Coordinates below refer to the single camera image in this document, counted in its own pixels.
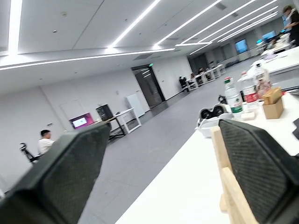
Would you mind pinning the green label plastic bottle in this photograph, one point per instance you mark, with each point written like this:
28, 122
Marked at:
232, 98

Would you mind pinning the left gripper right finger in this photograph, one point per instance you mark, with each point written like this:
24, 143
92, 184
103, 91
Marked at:
261, 172

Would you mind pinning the brown cardboard box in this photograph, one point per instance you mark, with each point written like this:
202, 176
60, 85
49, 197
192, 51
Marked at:
273, 105

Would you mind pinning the white headset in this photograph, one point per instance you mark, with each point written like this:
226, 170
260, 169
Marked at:
211, 116

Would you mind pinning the black box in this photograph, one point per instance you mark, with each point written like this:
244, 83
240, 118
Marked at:
104, 112

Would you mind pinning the clear plastic bottle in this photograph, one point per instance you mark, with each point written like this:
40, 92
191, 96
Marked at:
261, 75

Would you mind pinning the monitor screen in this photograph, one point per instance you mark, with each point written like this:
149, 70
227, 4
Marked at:
80, 121

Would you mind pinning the wooden bar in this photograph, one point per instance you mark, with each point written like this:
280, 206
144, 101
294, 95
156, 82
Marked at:
219, 145
233, 200

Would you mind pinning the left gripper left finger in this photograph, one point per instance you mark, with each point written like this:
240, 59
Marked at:
63, 177

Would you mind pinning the red label plastic bottle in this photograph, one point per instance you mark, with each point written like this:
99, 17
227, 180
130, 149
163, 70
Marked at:
248, 89

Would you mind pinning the black office chair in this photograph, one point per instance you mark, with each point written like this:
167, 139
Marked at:
28, 154

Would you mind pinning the person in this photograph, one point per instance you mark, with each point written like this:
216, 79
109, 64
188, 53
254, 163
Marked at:
292, 23
45, 143

